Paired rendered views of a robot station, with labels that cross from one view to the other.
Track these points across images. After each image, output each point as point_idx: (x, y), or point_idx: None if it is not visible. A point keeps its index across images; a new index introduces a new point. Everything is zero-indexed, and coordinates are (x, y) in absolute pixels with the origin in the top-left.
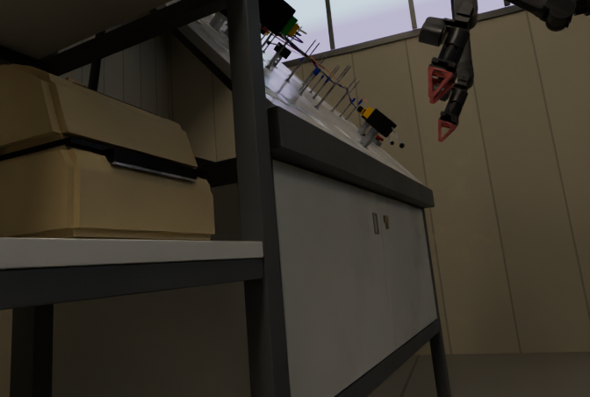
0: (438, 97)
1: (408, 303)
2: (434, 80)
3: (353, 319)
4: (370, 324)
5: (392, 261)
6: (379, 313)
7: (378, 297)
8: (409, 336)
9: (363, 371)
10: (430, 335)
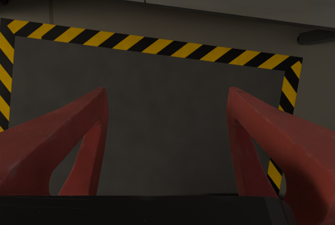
0: (234, 153)
1: (224, 4)
2: (298, 200)
3: None
4: None
5: None
6: None
7: None
8: (202, 9)
9: None
10: (299, 26)
